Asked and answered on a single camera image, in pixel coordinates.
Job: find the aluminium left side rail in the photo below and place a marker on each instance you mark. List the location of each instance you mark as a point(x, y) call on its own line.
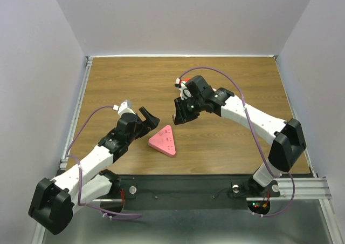
point(71, 131)

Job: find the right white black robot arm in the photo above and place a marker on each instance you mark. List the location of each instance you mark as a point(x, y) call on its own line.
point(286, 138)

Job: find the pink triangular power strip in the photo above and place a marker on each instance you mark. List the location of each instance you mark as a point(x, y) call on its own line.
point(163, 141)

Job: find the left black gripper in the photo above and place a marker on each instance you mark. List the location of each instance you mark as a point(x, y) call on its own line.
point(151, 121)

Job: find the red cube plug adapter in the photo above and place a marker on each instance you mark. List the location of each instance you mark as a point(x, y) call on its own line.
point(185, 80)

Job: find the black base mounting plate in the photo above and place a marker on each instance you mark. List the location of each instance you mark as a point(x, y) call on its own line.
point(115, 201)

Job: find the aluminium rail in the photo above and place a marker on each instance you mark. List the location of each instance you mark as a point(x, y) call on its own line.
point(302, 188)
point(71, 131)

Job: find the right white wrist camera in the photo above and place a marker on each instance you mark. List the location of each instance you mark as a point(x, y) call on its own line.
point(184, 91)

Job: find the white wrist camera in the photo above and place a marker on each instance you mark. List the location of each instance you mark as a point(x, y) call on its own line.
point(184, 91)
point(124, 107)

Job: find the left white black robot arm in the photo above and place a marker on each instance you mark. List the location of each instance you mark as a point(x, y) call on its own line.
point(55, 201)

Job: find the aluminium front rail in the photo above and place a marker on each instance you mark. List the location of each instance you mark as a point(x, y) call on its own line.
point(302, 188)

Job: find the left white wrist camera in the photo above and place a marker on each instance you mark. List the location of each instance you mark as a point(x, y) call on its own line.
point(124, 107)

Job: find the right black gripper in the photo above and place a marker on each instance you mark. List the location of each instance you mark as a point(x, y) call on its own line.
point(182, 116)

